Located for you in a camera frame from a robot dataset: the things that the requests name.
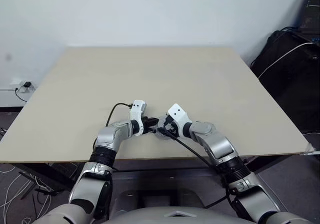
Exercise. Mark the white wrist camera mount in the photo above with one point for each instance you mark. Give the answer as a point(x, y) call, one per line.
point(178, 113)
point(136, 113)

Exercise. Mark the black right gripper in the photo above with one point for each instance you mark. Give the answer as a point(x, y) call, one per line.
point(171, 127)

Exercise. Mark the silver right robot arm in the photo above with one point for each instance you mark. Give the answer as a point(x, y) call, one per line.
point(220, 146)

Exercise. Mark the black laptop computer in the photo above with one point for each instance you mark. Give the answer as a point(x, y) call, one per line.
point(311, 13)

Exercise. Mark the black table frame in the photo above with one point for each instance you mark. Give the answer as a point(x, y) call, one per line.
point(47, 175)

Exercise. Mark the clear plastic corner guard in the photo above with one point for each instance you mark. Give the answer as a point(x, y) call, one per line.
point(311, 150)

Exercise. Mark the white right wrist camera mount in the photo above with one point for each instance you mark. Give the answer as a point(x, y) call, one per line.
point(178, 113)

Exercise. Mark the black fabric bag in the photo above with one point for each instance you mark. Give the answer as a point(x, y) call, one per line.
point(287, 83)

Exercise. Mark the white wall power strip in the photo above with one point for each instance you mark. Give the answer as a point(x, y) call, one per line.
point(18, 85)

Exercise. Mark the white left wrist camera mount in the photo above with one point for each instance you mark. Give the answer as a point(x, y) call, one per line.
point(136, 113)

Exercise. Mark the black power adapter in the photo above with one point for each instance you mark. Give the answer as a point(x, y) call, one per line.
point(27, 84)

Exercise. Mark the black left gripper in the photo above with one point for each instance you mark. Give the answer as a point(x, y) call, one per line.
point(145, 125)

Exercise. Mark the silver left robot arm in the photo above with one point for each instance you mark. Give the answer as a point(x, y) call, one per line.
point(107, 143)

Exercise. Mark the dark rounded shape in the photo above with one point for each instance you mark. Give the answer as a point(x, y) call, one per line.
point(130, 199)
point(186, 196)

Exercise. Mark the grey robot torso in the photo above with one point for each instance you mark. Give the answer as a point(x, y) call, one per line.
point(175, 214)

